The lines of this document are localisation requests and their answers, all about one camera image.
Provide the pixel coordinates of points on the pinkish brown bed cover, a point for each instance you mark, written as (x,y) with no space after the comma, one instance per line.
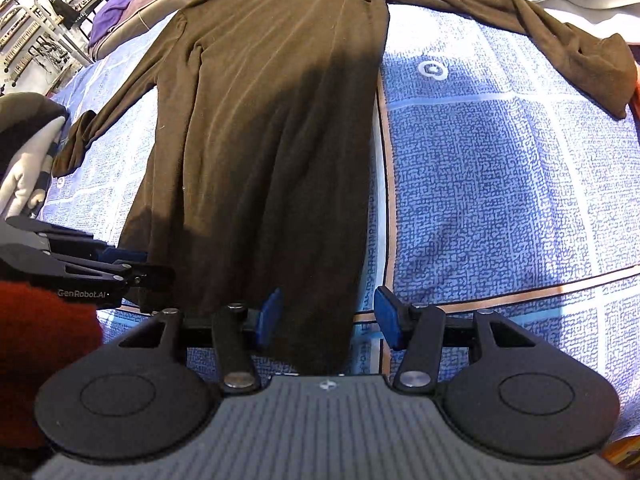
(157,2)

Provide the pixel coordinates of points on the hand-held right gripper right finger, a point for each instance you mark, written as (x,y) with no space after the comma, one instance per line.
(390,320)

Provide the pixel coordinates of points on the brown long-sleeved shirt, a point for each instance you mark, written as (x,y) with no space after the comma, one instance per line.
(260,135)

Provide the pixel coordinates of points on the white folded garment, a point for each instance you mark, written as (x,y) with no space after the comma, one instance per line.
(22,180)

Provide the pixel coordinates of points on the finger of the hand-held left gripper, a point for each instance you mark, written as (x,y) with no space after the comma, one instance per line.
(125,274)
(75,234)

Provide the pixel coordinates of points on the person's left forearm red sleeve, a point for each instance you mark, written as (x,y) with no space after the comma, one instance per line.
(35,360)

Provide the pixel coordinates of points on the metal wall rack with tools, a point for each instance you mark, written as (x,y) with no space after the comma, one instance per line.
(45,15)

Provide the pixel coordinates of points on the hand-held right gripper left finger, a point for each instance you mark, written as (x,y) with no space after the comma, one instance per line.
(268,320)

